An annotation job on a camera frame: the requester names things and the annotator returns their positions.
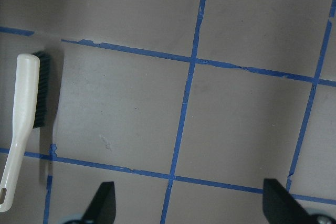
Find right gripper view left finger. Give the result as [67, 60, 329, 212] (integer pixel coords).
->
[81, 182, 116, 223]

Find beige hand brush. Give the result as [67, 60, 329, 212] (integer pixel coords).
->
[1, 51, 50, 212]

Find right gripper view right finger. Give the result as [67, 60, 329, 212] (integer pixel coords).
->
[262, 178, 315, 224]

